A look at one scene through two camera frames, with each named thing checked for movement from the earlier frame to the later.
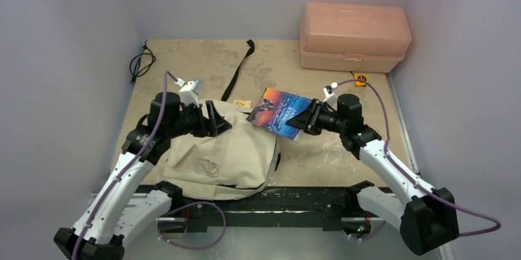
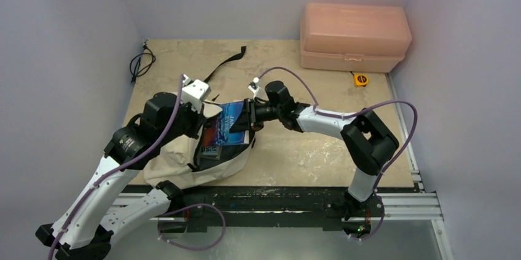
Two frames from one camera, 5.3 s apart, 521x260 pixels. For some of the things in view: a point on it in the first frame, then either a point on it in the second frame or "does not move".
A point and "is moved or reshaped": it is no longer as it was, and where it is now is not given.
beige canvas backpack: [239, 163] is moved or reshaped
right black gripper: [316, 114] to [249, 112]
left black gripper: [217, 123] does not move
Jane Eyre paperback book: [275, 108] is moved or reshaped
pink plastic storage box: [353, 37] does not move
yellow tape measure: [360, 76] does not move
